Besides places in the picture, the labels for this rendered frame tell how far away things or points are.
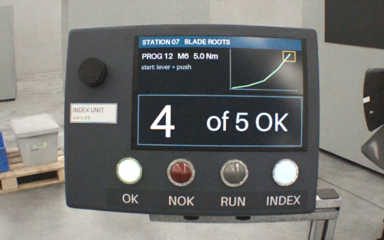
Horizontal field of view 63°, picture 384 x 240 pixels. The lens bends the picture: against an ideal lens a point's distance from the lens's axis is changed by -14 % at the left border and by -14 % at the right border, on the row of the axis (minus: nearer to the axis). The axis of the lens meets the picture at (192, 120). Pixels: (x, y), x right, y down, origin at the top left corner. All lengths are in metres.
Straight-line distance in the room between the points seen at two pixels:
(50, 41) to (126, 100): 12.17
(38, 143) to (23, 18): 9.61
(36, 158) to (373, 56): 3.13
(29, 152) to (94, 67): 2.82
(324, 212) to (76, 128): 0.30
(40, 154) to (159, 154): 2.85
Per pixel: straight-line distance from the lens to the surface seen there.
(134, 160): 0.35
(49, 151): 3.18
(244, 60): 0.35
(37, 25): 12.50
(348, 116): 3.58
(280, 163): 0.35
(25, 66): 12.52
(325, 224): 0.48
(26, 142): 3.12
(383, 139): 0.97
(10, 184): 3.10
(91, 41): 0.37
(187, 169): 0.34
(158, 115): 0.34
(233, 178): 0.34
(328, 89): 3.73
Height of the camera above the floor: 1.25
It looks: 14 degrees down
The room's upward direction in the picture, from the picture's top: straight up
